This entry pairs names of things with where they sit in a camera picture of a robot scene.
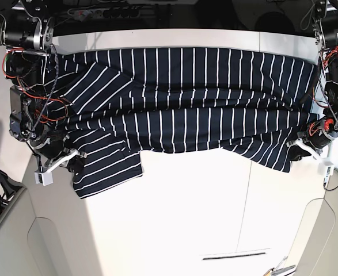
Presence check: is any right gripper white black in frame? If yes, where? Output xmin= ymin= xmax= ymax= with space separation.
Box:
xmin=29 ymin=131 xmax=87 ymax=174

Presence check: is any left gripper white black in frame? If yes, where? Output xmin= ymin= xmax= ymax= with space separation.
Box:
xmin=287 ymin=119 xmax=338 ymax=161

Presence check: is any navy white striped T-shirt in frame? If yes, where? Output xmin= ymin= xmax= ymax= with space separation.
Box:
xmin=44 ymin=48 xmax=318 ymax=198

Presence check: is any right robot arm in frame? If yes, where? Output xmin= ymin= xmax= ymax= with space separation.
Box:
xmin=1 ymin=1 xmax=86 ymax=173

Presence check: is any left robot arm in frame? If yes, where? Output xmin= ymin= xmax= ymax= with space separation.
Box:
xmin=287 ymin=1 xmax=338 ymax=162

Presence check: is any beige chair left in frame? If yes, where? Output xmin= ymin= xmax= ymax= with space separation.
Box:
xmin=0 ymin=186 xmax=60 ymax=276

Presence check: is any beige chair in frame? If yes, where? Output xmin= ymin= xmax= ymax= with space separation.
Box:
xmin=285 ymin=170 xmax=338 ymax=276
xmin=0 ymin=186 xmax=60 ymax=276

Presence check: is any beige chair right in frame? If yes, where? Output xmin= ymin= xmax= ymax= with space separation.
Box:
xmin=285 ymin=170 xmax=338 ymax=276

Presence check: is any grey tool at table edge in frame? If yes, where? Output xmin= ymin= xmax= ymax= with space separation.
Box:
xmin=264 ymin=265 xmax=296 ymax=276

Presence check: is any white power strip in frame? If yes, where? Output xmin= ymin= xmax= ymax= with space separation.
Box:
xmin=67 ymin=6 xmax=140 ymax=22

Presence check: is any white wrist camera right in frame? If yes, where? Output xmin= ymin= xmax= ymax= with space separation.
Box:
xmin=35 ymin=171 xmax=54 ymax=186

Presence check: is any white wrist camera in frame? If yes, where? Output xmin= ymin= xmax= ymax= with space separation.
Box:
xmin=35 ymin=171 xmax=54 ymax=186
xmin=318 ymin=160 xmax=335 ymax=185

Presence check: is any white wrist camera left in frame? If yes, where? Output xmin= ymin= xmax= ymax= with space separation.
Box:
xmin=318 ymin=160 xmax=335 ymax=185

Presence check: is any white coiled cable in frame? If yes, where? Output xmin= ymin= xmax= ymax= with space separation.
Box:
xmin=300 ymin=1 xmax=319 ymax=31

